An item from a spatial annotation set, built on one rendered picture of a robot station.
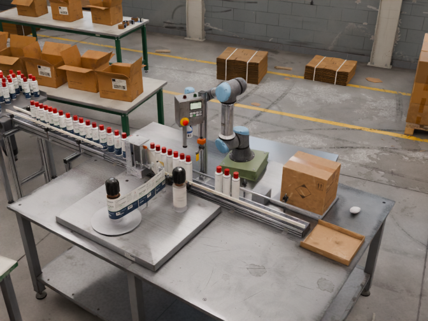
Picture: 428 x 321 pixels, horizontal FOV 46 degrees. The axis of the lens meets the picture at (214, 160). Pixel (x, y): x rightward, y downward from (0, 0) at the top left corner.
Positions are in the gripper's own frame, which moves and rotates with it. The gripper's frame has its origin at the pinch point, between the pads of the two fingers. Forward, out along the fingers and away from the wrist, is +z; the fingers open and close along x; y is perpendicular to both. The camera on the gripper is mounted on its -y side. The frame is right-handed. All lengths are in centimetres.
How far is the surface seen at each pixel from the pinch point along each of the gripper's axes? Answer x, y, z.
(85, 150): -36, -72, 15
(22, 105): 3, -168, 11
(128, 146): -56, -17, -11
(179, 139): 11.7, -13.6, 16.7
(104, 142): -35, -53, 4
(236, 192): -56, 63, 5
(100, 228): -116, -1, 11
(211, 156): -1.8, 20.8, 16.8
